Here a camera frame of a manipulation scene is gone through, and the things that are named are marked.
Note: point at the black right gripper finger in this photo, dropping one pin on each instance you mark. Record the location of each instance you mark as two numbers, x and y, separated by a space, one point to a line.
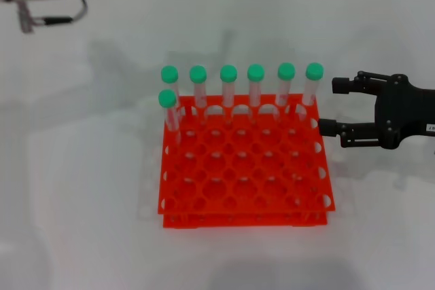
340 85
328 127

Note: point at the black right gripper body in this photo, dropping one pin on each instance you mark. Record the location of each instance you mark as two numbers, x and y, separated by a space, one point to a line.
404 110

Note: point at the clear green-capped test tube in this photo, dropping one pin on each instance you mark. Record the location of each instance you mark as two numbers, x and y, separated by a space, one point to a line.
167 97
314 71
255 72
169 74
197 73
228 72
286 70

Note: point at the orange test tube rack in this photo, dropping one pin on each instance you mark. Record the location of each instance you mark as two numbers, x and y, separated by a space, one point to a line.
238 222

